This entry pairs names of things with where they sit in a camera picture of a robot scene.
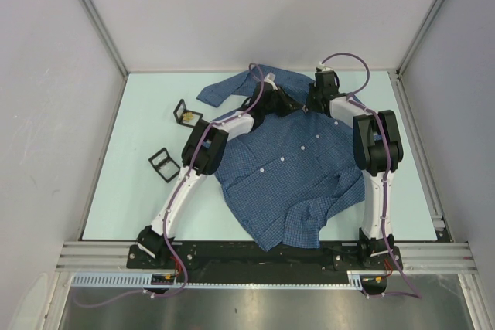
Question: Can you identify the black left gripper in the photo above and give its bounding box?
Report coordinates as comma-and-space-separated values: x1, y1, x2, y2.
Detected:
262, 86, 303, 117

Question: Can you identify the blue checked shirt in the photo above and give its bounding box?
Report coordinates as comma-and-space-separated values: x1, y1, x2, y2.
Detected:
196, 63, 368, 253

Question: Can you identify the gold leaf brooch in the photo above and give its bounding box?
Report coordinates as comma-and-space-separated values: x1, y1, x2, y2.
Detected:
183, 111, 194, 122

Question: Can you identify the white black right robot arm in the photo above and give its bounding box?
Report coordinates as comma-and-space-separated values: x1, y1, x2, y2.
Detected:
306, 66, 404, 269

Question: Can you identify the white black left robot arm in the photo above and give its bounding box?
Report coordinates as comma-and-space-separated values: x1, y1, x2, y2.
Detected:
134, 80, 302, 268

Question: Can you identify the black open box upper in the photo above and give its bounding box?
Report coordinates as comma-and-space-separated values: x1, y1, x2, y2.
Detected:
173, 99, 203, 128

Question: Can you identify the black open box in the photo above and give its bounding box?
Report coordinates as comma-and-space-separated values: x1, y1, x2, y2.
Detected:
148, 147, 181, 183
173, 99, 203, 128

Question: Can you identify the black open box lower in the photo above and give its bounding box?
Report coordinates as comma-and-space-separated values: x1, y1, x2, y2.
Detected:
148, 147, 181, 183

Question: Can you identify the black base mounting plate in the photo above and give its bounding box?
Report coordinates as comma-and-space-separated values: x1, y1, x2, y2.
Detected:
126, 240, 404, 285

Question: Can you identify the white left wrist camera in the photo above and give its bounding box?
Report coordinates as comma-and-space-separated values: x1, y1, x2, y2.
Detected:
264, 73, 278, 90

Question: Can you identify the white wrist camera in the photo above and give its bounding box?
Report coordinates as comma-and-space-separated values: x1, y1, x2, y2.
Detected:
316, 63, 333, 73
264, 73, 278, 90

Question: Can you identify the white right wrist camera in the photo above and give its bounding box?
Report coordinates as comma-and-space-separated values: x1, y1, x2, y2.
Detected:
316, 63, 333, 73

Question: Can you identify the right aluminium frame post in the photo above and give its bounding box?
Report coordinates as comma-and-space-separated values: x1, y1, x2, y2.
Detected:
395, 0, 446, 78

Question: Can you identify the aluminium frame post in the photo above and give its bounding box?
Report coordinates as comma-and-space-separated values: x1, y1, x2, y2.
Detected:
78, 0, 129, 78
395, 0, 446, 78

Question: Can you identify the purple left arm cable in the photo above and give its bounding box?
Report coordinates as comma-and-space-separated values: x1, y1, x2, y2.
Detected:
73, 61, 275, 308

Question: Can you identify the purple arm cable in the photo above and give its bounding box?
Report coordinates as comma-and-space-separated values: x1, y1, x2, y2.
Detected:
73, 61, 275, 308
319, 51, 423, 300

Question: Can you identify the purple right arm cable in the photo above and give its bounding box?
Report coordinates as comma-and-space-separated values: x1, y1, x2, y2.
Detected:
319, 51, 423, 300

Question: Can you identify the white slotted cable duct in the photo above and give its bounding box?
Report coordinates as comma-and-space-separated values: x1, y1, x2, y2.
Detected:
71, 270, 388, 291

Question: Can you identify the aluminium front rail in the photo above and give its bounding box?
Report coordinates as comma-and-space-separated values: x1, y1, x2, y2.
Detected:
56, 241, 478, 274

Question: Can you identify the left aluminium frame post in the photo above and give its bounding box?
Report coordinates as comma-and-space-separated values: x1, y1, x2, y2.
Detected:
78, 0, 129, 78

